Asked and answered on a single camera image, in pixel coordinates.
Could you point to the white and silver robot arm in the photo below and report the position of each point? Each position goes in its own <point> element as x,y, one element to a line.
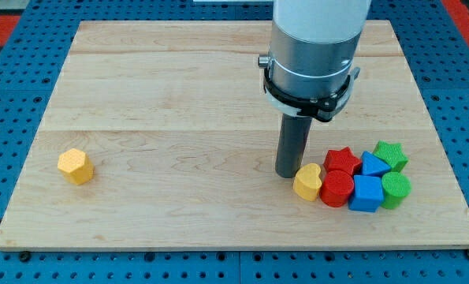
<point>308,69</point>

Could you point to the yellow hexagon block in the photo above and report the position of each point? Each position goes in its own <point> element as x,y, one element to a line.
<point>75,166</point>

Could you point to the light wooden board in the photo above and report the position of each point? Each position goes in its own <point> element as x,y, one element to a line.
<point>183,141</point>

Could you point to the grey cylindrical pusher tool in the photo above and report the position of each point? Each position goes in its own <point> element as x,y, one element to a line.
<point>291,145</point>

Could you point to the yellow heart block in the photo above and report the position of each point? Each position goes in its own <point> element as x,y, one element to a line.
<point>307,182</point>

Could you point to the red star block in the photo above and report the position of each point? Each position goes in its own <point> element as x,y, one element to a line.
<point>343,160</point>

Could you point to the red cylinder block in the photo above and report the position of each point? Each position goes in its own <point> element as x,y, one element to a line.
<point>336,188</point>

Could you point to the blue triangle block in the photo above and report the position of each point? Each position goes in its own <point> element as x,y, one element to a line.
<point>373,166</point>

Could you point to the blue cube block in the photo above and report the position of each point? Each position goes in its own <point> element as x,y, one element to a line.
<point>367,195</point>

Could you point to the green star block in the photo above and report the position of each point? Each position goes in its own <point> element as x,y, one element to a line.
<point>392,154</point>

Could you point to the green cylinder block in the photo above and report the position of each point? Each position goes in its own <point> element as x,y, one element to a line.
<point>396,187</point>

